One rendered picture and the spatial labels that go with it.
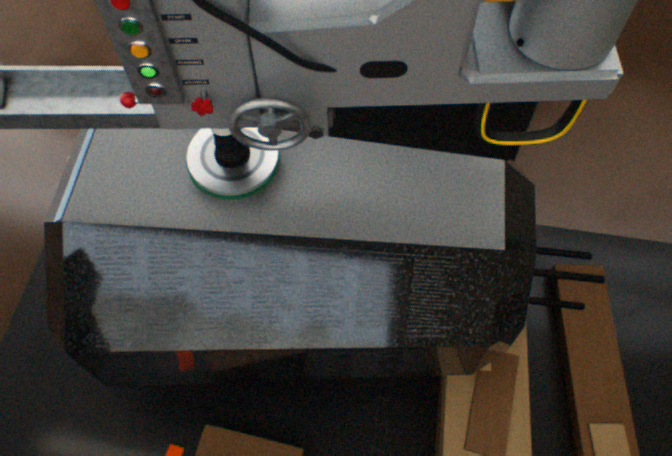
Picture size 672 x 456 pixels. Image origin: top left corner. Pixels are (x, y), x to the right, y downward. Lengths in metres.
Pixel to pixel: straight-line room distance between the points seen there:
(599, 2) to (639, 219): 1.61
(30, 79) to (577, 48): 1.07
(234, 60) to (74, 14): 2.17
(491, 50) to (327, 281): 0.63
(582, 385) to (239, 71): 1.52
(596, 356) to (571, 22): 1.35
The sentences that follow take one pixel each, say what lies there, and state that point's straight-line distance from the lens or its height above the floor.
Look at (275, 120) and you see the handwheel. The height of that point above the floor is 1.21.
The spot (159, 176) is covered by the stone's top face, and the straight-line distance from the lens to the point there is 1.66.
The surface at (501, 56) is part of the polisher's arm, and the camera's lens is 1.29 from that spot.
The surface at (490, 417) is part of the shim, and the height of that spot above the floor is 0.22.
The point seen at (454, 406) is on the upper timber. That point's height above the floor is 0.21.
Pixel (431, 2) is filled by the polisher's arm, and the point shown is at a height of 1.42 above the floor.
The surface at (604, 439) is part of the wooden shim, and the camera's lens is 2.24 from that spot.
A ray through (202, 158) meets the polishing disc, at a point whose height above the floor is 0.88.
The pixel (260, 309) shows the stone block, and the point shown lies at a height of 0.69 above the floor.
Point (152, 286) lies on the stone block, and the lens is 1.64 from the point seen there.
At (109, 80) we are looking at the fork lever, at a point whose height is 1.08.
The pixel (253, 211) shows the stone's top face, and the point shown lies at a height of 0.82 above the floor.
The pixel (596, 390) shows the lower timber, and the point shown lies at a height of 0.09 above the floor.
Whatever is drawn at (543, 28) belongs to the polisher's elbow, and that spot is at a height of 1.33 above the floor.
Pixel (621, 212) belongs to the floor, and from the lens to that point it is 2.69.
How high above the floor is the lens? 2.18
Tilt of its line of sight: 60 degrees down
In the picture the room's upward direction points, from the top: 1 degrees counter-clockwise
